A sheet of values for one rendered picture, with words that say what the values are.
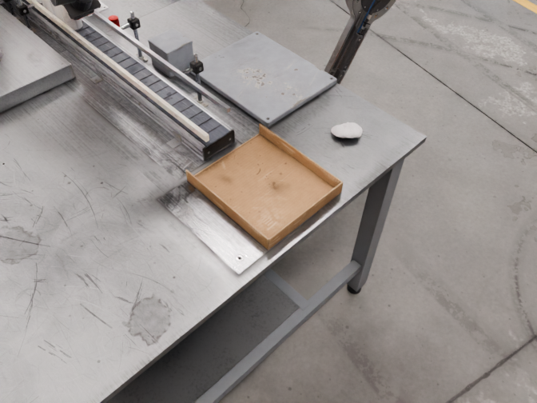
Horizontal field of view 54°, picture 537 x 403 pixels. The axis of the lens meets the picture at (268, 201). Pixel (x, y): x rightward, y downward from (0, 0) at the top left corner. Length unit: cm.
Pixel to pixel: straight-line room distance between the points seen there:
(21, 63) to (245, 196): 84
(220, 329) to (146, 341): 70
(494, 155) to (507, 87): 59
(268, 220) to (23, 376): 61
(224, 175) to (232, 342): 64
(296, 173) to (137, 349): 59
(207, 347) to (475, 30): 273
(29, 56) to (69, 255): 75
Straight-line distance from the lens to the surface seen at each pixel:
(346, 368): 200
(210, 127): 143
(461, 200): 258
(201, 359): 176
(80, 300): 121
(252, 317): 181
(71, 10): 174
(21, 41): 188
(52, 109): 166
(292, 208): 129
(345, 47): 211
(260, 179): 135
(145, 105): 154
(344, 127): 147
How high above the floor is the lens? 183
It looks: 50 degrees down
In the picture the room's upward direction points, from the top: 2 degrees clockwise
